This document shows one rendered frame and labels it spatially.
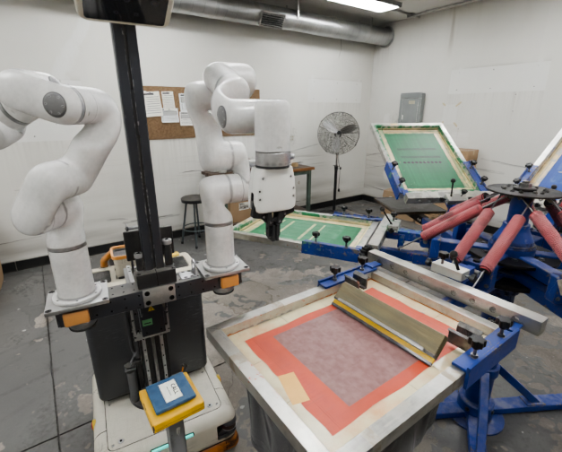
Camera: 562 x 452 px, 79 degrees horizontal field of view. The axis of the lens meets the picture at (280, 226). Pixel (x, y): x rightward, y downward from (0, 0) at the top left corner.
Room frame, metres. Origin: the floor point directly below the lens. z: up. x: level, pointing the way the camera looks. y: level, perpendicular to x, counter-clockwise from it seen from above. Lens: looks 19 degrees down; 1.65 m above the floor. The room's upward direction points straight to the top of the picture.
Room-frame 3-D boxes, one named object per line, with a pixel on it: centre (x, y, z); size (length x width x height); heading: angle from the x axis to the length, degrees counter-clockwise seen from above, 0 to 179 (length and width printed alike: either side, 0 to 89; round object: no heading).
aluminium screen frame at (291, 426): (0.92, -0.25, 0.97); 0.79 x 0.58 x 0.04; 125
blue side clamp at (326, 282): (1.29, -0.29, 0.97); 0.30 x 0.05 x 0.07; 125
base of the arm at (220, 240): (1.11, 0.22, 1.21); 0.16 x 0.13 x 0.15; 29
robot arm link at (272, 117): (0.78, 0.03, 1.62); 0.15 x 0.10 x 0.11; 29
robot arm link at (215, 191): (1.10, 0.20, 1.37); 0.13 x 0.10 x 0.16; 119
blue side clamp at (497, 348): (0.83, -0.60, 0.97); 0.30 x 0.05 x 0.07; 125
